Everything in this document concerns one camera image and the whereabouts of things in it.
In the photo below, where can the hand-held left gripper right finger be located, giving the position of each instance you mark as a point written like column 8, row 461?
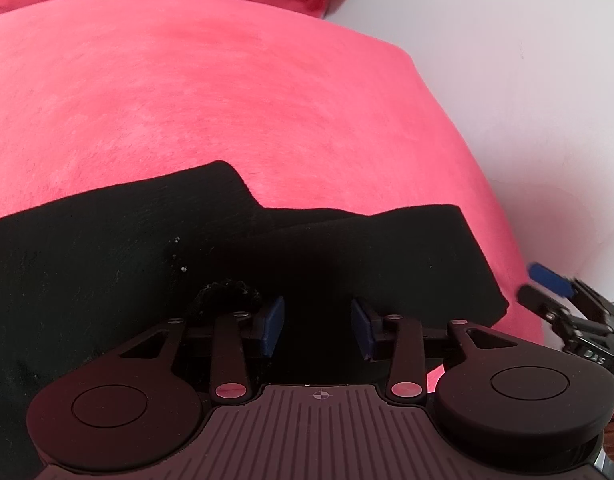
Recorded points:
column 361, row 327

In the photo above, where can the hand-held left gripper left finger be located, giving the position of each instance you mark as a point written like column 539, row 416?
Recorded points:
column 274, row 324

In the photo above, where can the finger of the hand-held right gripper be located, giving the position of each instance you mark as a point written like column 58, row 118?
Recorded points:
column 552, row 280
column 537, row 299

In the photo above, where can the black pants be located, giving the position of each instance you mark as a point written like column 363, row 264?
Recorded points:
column 87, row 260

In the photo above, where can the pink fleece blanket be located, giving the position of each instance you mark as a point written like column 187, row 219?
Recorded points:
column 187, row 100

